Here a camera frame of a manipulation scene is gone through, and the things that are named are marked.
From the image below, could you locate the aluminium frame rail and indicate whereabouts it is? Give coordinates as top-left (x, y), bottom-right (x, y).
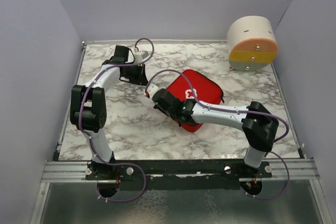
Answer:
top-left (41, 158), bottom-right (320, 183)

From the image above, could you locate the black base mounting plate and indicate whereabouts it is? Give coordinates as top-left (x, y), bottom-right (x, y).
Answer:
top-left (86, 159), bottom-right (272, 191)

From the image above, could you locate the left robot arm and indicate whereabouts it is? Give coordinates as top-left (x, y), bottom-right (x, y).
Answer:
top-left (70, 45), bottom-right (154, 179)

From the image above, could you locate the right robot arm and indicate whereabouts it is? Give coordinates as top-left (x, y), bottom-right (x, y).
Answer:
top-left (145, 84), bottom-right (279, 177)

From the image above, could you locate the red black medicine case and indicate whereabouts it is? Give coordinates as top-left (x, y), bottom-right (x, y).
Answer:
top-left (165, 69), bottom-right (224, 133)

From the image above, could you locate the round pastel drawer cabinet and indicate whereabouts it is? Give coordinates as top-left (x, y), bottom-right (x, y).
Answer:
top-left (227, 16), bottom-right (278, 72)

